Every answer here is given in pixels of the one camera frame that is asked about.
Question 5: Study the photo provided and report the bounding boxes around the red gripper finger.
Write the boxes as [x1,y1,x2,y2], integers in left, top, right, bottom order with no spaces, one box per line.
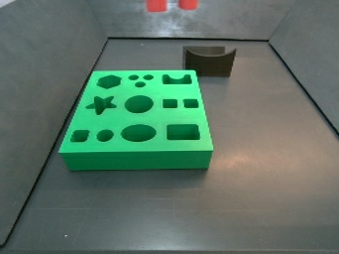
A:
[179,0,199,10]
[146,0,167,12]

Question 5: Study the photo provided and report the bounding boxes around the dark curved-top block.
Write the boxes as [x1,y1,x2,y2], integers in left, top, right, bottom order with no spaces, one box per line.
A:
[183,46,238,77]

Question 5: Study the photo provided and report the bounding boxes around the green shape sorter block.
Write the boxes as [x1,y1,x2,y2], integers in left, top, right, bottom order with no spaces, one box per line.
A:
[61,70,214,171]

